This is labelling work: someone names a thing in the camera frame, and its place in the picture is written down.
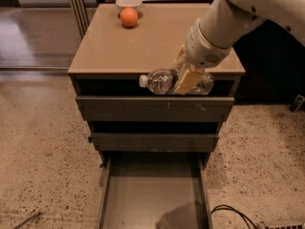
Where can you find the grey middle drawer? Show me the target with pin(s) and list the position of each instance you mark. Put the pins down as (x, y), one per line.
(155, 142)

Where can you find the white plastic cup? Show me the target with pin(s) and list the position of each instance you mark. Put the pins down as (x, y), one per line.
(134, 4)

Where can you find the clear plastic water bottle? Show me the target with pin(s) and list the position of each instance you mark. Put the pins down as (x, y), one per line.
(162, 81)

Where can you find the thin metal rod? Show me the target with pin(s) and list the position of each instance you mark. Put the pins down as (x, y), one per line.
(29, 219)

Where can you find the grey top drawer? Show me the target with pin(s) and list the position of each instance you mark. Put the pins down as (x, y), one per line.
(155, 108)

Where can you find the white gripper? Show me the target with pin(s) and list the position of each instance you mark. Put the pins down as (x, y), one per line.
(202, 51)

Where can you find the orange ball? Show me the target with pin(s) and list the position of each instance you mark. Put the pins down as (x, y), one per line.
(129, 17)

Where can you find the grey open bottom drawer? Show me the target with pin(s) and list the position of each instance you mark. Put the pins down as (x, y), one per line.
(155, 194)

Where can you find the small dark floor object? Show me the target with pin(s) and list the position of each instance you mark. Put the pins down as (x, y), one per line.
(297, 104)

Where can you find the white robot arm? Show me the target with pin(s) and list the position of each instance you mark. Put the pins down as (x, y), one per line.
(211, 37)

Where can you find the brown drawer cabinet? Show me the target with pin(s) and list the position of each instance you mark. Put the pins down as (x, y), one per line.
(111, 58)

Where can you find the grey floor vent grille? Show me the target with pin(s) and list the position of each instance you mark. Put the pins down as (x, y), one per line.
(281, 225)

